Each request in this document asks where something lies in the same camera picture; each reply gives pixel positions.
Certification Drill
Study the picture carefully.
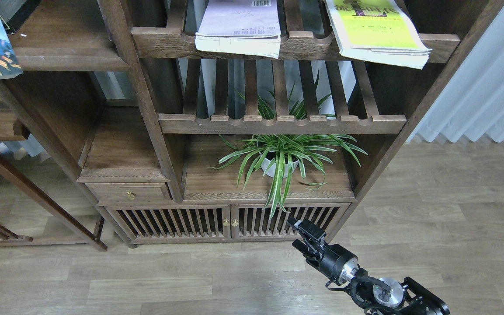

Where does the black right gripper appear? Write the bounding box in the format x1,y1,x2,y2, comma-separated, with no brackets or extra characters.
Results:
286,217,358,285

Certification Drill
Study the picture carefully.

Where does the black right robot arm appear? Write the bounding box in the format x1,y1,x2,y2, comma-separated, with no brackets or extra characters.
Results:
287,217,450,315

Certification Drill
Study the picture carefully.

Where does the green spider plant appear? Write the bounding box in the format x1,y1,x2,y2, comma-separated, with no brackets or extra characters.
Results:
211,70,368,220

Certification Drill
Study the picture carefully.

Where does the white plant pot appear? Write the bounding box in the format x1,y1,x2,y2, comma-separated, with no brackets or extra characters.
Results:
261,157,299,178

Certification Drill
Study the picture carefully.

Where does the dark wooden bookshelf cabinet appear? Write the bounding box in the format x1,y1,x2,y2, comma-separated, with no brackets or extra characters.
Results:
0,0,504,247

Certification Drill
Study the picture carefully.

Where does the brass drawer knob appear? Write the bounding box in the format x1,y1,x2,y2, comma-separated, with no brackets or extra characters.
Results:
126,191,136,200

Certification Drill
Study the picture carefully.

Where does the white lavender book stack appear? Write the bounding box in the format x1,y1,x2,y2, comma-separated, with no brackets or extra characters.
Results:
195,0,282,59

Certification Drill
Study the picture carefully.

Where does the yellow green magazine stack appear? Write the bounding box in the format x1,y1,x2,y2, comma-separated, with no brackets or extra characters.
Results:
325,0,431,70

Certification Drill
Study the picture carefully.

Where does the white pleated curtain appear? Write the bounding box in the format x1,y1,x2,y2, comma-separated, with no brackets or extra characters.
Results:
408,7,504,143

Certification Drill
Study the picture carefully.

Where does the dark book top left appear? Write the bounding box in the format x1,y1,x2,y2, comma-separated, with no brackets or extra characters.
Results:
0,0,42,35

